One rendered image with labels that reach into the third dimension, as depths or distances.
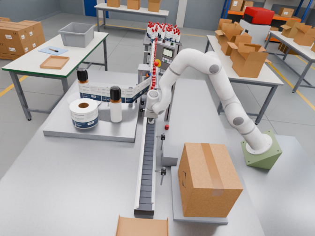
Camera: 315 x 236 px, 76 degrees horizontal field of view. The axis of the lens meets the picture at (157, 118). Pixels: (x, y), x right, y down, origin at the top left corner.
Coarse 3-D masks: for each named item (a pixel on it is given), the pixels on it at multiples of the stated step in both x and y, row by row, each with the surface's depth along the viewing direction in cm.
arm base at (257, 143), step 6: (252, 132) 139; (258, 132) 141; (246, 138) 143; (252, 138) 141; (258, 138) 142; (264, 138) 146; (270, 138) 146; (246, 144) 158; (252, 144) 145; (258, 144) 144; (264, 144) 145; (270, 144) 143; (252, 150) 150; (258, 150) 146; (264, 150) 143
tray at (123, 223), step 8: (120, 224) 104; (128, 224) 104; (136, 224) 105; (144, 224) 105; (152, 224) 106; (160, 224) 106; (168, 224) 103; (120, 232) 101; (128, 232) 101; (136, 232) 102; (144, 232) 102; (152, 232) 102; (160, 232) 103; (168, 232) 100
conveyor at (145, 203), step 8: (152, 128) 161; (152, 136) 153; (144, 144) 146; (152, 144) 146; (144, 152) 139; (152, 152) 140; (144, 160) 134; (152, 160) 134; (144, 168) 128; (152, 168) 129; (144, 176) 124; (144, 184) 119; (144, 192) 115; (144, 200) 111; (136, 208) 107; (144, 208) 107
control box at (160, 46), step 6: (168, 42) 148; (156, 48) 148; (162, 48) 145; (174, 48) 140; (156, 54) 151; (162, 54) 148; (156, 60) 153; (156, 66) 156; (162, 66) 153; (168, 66) 149
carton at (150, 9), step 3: (150, 0) 596; (153, 0) 595; (156, 0) 594; (159, 0) 594; (150, 3) 604; (153, 3) 604; (156, 3) 604; (159, 3) 604; (150, 6) 608; (153, 6) 608; (156, 6) 608; (159, 6) 614; (150, 9) 614; (153, 9) 614; (156, 9) 614
